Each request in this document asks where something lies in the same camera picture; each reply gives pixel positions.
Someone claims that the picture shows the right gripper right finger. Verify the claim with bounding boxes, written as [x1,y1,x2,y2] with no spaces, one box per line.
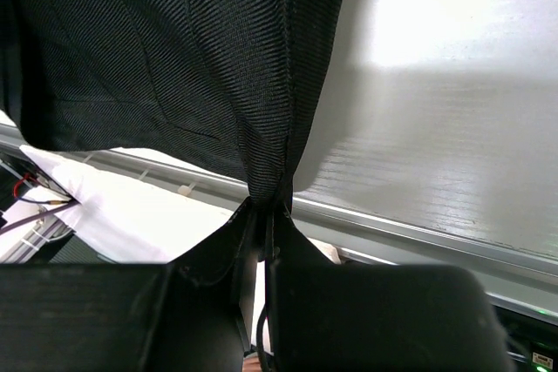
[265,212,514,371]

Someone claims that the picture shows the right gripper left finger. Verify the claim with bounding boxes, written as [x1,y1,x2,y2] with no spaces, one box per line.
[1,204,256,371]

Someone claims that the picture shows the black pleated skirt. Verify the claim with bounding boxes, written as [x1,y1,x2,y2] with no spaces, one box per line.
[1,0,342,206]

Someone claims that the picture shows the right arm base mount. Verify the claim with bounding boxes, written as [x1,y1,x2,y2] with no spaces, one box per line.
[1,154,111,264]

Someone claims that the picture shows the aluminium table edge rail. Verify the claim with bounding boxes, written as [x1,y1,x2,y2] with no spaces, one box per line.
[0,123,558,316]

